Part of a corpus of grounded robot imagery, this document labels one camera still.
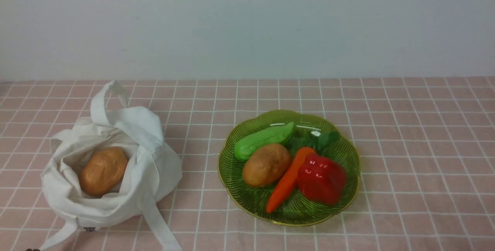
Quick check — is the green glass plate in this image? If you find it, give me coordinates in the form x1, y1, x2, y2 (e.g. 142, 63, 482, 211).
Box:
218, 110, 361, 227

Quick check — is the brown potato on plate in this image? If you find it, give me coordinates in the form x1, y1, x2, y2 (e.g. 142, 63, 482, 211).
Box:
242, 143, 292, 188

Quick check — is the pink checkered tablecloth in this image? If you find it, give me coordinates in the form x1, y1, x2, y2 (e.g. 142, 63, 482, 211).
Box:
0, 77, 495, 251

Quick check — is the red bell pepper toy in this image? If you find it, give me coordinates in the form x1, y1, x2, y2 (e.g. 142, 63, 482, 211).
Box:
297, 154, 347, 206

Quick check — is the white cloth tote bag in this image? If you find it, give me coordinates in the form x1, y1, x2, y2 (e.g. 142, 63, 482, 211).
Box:
39, 81, 183, 251

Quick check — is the green cucumber toy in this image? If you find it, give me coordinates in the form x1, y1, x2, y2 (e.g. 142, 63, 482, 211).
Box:
234, 122, 295, 162

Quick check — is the brown potato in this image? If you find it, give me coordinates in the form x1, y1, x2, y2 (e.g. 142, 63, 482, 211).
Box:
242, 143, 292, 188
79, 146, 128, 197

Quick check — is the orange carrot toy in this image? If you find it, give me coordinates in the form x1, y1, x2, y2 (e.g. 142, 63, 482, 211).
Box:
266, 131, 341, 213

